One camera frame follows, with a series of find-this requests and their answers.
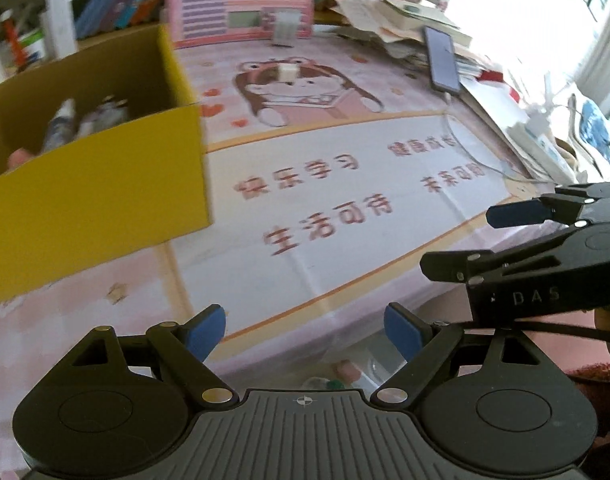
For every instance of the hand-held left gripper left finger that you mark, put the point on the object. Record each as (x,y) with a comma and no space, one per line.
(207,332)

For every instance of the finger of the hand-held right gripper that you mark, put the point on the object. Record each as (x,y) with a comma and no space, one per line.
(515,213)
(455,265)

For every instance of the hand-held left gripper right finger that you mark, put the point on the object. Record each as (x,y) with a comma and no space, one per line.
(401,332)

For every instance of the yellow cardboard box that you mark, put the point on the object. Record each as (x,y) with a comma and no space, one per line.
(95,200)

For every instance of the pink plush toy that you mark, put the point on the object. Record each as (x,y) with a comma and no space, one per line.
(20,159)

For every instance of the white green container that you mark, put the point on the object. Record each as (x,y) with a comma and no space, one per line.
(32,47)

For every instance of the white power strip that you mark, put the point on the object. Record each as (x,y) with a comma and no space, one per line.
(540,145)

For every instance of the blue patterned cloth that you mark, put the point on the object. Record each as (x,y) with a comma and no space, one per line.
(596,127)

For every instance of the pink cartoon table mat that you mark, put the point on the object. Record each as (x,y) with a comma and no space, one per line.
(335,160)

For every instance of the dark blue smartphone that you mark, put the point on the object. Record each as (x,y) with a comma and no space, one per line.
(442,60)

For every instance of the pile of papers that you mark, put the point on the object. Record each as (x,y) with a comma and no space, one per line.
(405,15)

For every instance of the small white block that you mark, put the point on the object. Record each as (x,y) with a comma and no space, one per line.
(288,72)

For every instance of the white tube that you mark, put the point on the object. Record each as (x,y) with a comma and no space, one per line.
(60,122)

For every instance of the small grey block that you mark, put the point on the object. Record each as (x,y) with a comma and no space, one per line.
(286,30)

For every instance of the red marker pen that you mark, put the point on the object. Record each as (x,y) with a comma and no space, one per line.
(15,42)

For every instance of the white shelf post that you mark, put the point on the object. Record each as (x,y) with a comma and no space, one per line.
(60,5)

